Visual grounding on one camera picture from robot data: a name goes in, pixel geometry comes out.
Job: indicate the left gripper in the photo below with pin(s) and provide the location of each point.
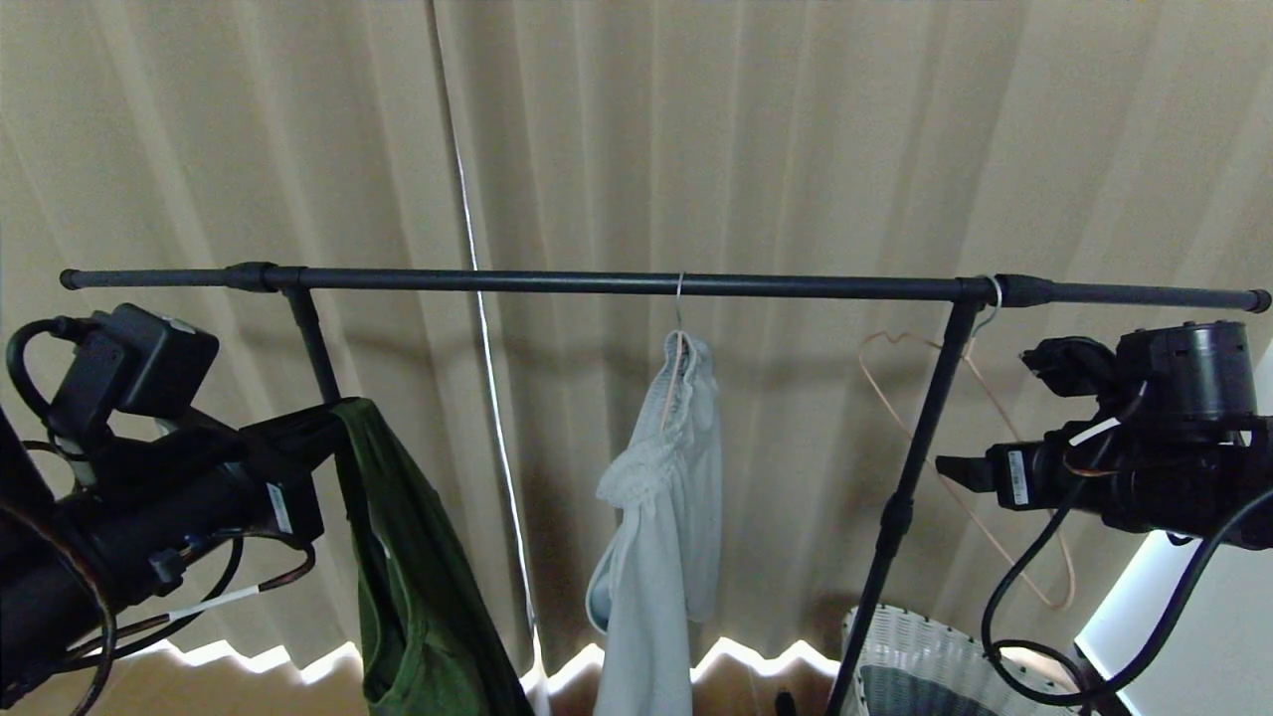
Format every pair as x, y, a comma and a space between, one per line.
179, 507

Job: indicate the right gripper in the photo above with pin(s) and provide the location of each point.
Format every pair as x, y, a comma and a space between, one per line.
1144, 487

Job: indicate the pink clothes hanger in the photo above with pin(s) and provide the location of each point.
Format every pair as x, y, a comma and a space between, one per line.
1069, 587
678, 298

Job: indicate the green garment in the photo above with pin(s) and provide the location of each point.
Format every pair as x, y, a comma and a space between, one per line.
418, 597

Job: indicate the pale grey shorts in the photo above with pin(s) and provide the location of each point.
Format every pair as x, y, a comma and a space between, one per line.
656, 557

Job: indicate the white laundry basket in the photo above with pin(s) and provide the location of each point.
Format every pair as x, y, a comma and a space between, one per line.
915, 656

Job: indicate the black clothes rack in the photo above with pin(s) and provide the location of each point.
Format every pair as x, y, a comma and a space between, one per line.
597, 283

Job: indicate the beige curtain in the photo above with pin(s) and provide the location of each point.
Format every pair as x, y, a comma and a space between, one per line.
696, 119

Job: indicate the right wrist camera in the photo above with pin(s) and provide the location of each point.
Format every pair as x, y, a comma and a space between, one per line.
1069, 363

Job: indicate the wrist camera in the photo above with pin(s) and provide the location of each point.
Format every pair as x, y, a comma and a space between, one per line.
1069, 363
149, 358

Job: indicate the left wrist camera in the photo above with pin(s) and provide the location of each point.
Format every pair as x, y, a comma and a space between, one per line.
149, 358

